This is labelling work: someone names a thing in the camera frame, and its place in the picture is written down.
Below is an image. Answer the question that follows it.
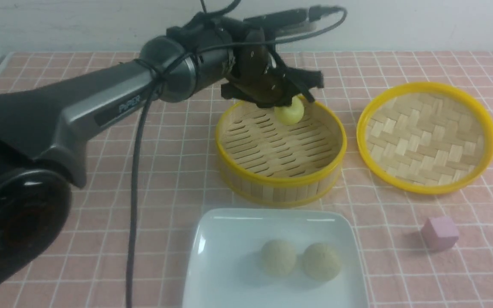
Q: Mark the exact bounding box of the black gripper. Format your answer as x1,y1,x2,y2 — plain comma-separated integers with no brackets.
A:
221,28,324,107

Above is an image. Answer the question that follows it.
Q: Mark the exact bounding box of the yellow steamed bun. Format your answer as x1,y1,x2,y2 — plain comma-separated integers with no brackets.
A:
273,96,305,125

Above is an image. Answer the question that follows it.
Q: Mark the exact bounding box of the beige steamed bun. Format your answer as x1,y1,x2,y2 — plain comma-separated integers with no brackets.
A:
260,239,297,278

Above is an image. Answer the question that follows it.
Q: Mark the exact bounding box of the pale green steamed bun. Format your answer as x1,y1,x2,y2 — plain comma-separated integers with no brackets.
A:
302,243,341,282

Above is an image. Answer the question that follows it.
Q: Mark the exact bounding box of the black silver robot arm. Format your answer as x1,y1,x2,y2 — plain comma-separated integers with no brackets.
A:
0,14,324,284

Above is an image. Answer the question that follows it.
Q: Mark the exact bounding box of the white square plate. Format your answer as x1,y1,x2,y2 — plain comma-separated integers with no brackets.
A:
182,208,370,308

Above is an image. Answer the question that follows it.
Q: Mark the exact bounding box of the yellow-rimmed bamboo steamer basket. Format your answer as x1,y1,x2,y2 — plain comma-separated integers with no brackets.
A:
215,101,347,208

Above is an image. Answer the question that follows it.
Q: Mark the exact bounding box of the woven bamboo steamer lid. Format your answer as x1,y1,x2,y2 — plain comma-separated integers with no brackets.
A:
356,82,493,195

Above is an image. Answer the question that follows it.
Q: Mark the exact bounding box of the pink cube block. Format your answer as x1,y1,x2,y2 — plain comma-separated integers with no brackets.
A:
421,216,460,251

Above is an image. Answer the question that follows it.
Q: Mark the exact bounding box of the pink checkered tablecloth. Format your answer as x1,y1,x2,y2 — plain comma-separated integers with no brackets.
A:
0,51,493,308

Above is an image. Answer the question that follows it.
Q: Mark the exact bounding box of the black cable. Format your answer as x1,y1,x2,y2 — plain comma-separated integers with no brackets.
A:
125,0,348,308

